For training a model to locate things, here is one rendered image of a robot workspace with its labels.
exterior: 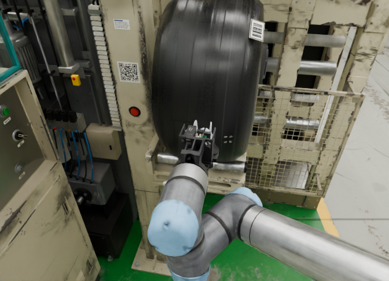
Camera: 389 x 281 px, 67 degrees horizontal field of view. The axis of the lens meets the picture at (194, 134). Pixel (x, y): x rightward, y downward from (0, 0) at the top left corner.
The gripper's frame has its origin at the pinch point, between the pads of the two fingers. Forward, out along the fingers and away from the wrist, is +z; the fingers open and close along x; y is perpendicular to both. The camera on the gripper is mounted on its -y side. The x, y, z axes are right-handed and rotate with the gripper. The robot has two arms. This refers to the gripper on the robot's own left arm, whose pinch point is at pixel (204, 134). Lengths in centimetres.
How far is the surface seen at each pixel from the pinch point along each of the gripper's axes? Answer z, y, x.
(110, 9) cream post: 25.9, 23.8, 33.5
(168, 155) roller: 25.2, -26.6, 16.4
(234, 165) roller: 24.6, -26.8, -8.6
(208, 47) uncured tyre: 13.6, 18.1, 1.9
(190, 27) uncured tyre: 17.2, 22.0, 7.5
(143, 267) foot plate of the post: 37, -117, 35
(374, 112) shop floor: 236, -93, -144
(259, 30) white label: 19.4, 22.0, -10.6
